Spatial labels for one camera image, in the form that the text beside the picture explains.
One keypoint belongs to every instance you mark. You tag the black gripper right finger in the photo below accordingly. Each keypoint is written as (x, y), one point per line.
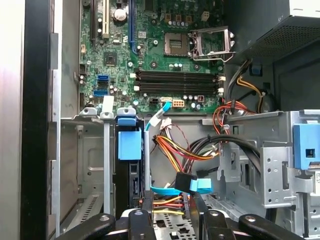
(215, 225)

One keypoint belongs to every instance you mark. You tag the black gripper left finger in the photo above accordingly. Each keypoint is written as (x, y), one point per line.
(140, 225)

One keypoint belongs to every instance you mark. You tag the hard disk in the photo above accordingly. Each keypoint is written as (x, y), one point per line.
(128, 147)

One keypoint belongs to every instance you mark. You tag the grey metal disk bay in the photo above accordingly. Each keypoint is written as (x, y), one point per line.
(90, 155)

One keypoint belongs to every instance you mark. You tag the grey optical drive cage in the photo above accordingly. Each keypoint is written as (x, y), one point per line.
(280, 175)

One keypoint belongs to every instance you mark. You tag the white connector with blue tab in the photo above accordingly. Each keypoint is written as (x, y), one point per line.
(160, 115)

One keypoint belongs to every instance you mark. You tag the blue drive latch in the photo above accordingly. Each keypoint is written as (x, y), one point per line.
(305, 147)

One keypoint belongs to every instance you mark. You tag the white board power connector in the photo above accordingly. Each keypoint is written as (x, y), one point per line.
(178, 103)

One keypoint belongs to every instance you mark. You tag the blue data port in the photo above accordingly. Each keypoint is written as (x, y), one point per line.
(103, 79)
(100, 93)

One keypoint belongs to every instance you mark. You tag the black RAM slot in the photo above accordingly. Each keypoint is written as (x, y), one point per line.
(175, 90)
(175, 74)
(175, 79)
(175, 85)

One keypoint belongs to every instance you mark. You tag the black PC case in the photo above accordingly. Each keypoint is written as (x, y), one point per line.
(35, 120)

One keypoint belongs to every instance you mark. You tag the green motherboard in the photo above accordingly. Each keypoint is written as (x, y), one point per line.
(150, 62)

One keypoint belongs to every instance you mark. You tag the locking lever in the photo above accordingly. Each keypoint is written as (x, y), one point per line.
(212, 59)

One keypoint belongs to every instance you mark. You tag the CPU socket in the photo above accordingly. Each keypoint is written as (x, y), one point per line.
(175, 43)

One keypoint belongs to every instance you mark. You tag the metal socket cover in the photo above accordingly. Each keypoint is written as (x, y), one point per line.
(212, 30)

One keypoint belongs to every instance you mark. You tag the blue expansion slot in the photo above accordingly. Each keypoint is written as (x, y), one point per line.
(132, 25)

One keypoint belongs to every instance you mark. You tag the grey power supply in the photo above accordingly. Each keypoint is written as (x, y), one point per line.
(275, 32)

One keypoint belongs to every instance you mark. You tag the white expansion slot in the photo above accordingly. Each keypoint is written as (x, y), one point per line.
(105, 20)

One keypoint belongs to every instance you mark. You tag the small white power socket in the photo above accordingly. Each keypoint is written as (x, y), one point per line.
(205, 16)

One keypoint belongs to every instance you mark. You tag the silver coin battery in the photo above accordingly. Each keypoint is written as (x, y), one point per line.
(120, 14)

